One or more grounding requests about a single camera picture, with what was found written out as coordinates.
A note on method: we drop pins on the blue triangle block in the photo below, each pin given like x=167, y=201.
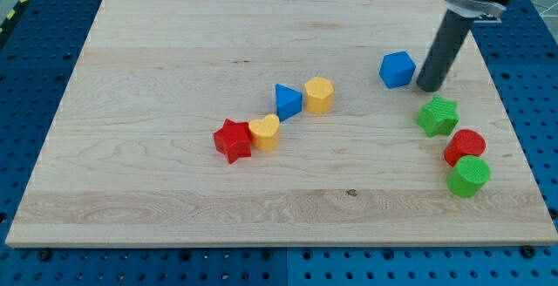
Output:
x=289, y=102

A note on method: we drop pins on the red star block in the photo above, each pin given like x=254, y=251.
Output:
x=233, y=140

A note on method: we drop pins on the yellow hexagon block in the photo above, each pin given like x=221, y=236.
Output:
x=319, y=94

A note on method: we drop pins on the light wooden board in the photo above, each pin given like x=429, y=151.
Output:
x=130, y=161

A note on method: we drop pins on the green cylinder block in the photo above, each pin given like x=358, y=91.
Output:
x=468, y=176

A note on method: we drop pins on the yellow heart block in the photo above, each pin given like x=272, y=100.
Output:
x=264, y=133

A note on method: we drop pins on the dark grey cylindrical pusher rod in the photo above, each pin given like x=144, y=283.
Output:
x=445, y=47

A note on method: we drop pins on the red cylinder block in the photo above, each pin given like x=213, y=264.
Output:
x=464, y=142

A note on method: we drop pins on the blue cube block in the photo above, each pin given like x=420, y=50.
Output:
x=397, y=69

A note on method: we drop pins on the green star block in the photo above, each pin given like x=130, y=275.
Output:
x=438, y=117

